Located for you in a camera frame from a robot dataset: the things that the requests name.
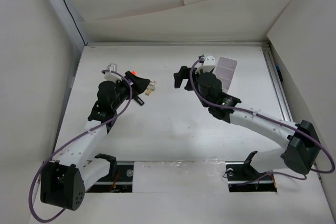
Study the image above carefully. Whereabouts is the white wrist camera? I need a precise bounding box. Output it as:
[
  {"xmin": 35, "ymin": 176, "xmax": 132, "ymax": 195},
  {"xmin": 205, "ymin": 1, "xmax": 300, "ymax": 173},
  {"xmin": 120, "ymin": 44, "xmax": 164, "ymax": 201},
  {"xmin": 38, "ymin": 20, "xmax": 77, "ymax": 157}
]
[
  {"xmin": 196, "ymin": 54, "xmax": 217, "ymax": 73},
  {"xmin": 102, "ymin": 63, "xmax": 119, "ymax": 82}
]

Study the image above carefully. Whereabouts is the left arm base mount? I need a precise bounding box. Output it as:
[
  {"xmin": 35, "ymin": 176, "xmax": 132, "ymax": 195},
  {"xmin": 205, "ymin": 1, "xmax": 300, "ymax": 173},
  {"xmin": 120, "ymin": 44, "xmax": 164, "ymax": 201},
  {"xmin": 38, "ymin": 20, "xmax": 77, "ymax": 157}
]
[{"xmin": 80, "ymin": 154, "xmax": 134, "ymax": 193}]

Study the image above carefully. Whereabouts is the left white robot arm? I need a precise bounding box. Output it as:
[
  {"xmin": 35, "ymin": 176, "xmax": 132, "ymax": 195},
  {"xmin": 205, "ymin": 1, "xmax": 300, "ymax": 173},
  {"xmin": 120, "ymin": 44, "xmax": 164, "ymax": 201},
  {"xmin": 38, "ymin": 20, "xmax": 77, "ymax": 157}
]
[{"xmin": 40, "ymin": 70, "xmax": 151, "ymax": 210}]

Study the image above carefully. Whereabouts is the white pen holder box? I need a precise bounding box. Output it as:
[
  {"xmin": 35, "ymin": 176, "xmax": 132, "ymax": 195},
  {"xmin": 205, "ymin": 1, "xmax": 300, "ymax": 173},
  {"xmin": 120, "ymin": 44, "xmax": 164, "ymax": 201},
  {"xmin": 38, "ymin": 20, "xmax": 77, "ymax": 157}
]
[{"xmin": 213, "ymin": 56, "xmax": 237, "ymax": 93}]

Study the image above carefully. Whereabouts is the aluminium table rail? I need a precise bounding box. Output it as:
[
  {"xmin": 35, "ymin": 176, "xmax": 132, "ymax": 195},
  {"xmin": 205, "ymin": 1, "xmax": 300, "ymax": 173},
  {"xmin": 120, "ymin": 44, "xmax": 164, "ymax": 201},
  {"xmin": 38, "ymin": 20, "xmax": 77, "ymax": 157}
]
[{"xmin": 261, "ymin": 42, "xmax": 293, "ymax": 121}]

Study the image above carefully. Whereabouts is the green cap highlighter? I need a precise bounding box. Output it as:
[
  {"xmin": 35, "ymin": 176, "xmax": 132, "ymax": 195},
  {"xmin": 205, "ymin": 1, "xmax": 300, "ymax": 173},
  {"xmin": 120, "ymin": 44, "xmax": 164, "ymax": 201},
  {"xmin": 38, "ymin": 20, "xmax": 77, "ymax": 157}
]
[{"xmin": 133, "ymin": 96, "xmax": 144, "ymax": 106}]

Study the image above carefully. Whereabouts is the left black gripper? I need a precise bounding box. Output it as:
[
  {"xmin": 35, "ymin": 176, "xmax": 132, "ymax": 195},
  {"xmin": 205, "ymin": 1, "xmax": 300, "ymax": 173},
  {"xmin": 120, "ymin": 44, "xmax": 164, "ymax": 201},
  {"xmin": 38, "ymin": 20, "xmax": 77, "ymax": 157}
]
[{"xmin": 111, "ymin": 71, "xmax": 149, "ymax": 110}]

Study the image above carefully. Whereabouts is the white staples box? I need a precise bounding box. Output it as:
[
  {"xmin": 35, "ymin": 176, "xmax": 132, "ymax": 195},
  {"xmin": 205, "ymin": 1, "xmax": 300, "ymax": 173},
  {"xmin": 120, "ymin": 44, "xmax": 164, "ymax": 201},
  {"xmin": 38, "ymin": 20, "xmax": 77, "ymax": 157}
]
[{"xmin": 148, "ymin": 81, "xmax": 157, "ymax": 90}]

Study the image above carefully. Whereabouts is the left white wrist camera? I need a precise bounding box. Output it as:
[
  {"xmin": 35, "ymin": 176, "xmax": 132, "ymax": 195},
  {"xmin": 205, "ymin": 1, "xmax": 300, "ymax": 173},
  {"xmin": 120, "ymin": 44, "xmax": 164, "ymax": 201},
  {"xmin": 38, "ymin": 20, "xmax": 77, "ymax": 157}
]
[{"xmin": 102, "ymin": 63, "xmax": 119, "ymax": 82}]

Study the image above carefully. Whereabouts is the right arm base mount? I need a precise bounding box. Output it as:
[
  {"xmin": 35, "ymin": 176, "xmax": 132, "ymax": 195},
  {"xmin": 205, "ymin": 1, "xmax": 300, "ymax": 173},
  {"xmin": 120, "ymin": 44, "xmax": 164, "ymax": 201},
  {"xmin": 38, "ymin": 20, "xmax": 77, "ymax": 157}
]
[{"xmin": 223, "ymin": 151, "xmax": 277, "ymax": 193}]

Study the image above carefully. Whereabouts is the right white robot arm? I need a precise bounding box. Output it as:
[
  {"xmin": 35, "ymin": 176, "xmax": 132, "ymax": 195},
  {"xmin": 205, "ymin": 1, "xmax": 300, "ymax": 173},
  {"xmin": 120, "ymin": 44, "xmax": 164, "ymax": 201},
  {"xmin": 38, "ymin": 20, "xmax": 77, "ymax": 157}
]
[{"xmin": 173, "ymin": 66, "xmax": 321, "ymax": 179}]

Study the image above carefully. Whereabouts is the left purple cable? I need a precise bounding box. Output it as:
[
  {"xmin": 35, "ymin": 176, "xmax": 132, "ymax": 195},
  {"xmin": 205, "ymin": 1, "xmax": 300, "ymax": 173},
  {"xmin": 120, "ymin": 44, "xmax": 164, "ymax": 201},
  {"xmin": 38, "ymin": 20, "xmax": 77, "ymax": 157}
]
[{"xmin": 28, "ymin": 69, "xmax": 135, "ymax": 222}]

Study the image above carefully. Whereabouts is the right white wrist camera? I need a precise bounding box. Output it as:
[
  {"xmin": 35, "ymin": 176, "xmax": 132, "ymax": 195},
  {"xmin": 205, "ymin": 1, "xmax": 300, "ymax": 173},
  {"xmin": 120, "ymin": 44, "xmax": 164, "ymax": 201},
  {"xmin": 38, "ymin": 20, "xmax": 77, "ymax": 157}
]
[{"xmin": 196, "ymin": 54, "xmax": 217, "ymax": 73}]

